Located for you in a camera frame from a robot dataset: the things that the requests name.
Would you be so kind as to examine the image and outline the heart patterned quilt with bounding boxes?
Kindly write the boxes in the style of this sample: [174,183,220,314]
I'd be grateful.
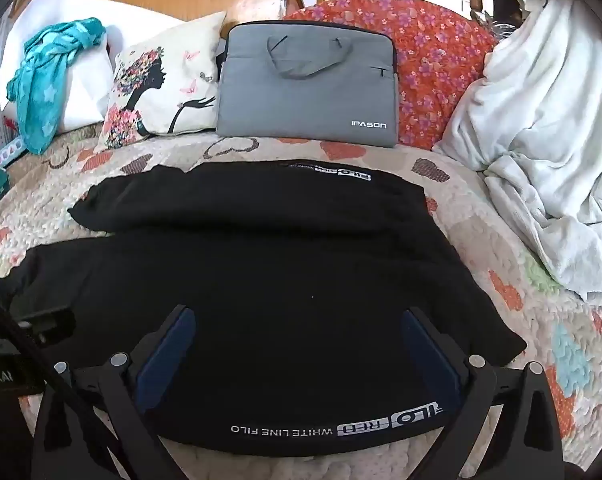
[0,130,602,480]

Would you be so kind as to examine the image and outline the printed cushion with figure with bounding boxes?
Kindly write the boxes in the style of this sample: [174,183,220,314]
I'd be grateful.
[93,10,228,155]

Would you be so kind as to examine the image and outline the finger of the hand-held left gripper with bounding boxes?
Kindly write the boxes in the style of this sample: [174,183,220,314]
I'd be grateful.
[12,307,76,342]

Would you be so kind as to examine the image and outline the red floral cushion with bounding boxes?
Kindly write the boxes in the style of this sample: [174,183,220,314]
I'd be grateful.
[281,0,499,151]

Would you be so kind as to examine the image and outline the paint palette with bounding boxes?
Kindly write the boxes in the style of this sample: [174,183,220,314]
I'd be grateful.
[0,136,28,167]

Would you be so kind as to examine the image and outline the white blanket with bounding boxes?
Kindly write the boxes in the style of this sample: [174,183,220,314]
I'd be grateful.
[431,0,602,306]

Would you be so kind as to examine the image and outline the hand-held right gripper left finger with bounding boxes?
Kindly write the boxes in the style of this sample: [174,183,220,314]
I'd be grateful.
[33,305,197,480]

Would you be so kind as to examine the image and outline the black pants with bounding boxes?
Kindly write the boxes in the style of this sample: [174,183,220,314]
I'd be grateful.
[8,160,527,458]

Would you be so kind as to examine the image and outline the white pillow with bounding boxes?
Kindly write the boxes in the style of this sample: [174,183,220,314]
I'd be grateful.
[1,0,182,133]

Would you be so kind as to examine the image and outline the teal star scarf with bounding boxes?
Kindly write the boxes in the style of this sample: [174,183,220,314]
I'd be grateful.
[7,17,106,156]

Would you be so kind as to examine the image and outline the grey laptop bag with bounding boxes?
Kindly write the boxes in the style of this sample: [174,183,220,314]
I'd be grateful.
[215,21,399,148]

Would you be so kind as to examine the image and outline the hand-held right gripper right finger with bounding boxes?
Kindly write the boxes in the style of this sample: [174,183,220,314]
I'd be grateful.
[401,306,567,480]

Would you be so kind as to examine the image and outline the black cable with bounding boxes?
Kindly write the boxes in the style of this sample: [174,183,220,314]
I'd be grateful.
[0,290,96,441]

